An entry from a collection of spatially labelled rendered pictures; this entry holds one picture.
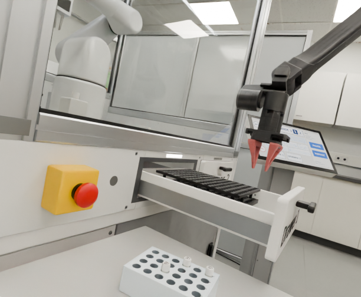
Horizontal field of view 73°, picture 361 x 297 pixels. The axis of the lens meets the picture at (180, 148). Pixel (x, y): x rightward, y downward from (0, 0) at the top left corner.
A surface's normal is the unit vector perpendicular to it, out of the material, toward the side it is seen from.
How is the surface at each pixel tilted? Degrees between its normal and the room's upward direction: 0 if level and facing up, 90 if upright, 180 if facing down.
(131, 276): 90
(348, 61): 90
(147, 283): 90
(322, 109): 90
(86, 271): 0
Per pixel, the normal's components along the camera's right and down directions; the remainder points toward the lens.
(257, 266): 0.22, 0.10
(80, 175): 0.83, 0.19
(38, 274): 0.20, -0.98
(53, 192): -0.52, -0.06
